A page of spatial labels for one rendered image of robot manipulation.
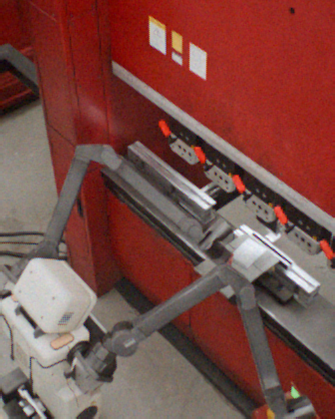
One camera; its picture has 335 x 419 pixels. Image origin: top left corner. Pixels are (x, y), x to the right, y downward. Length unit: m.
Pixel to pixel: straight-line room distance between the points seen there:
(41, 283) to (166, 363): 1.52
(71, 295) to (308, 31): 1.00
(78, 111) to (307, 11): 1.24
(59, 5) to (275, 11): 0.88
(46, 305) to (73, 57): 1.05
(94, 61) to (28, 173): 1.78
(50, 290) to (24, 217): 2.14
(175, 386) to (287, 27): 1.99
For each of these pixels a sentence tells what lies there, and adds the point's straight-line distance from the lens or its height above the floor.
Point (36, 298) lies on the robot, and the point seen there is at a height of 1.34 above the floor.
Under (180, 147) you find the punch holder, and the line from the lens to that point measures 2.82.
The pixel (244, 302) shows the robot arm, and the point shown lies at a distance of 2.19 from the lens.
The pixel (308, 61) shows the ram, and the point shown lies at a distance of 2.12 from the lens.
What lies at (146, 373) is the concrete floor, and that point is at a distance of 3.62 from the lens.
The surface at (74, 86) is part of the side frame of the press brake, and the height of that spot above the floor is 1.37.
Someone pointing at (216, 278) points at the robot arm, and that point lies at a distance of 2.18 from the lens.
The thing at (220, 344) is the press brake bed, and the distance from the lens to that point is 3.23.
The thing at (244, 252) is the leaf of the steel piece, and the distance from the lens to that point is 2.76.
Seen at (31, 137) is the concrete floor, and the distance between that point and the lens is 4.83.
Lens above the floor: 3.11
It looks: 46 degrees down
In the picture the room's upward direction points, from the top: 1 degrees counter-clockwise
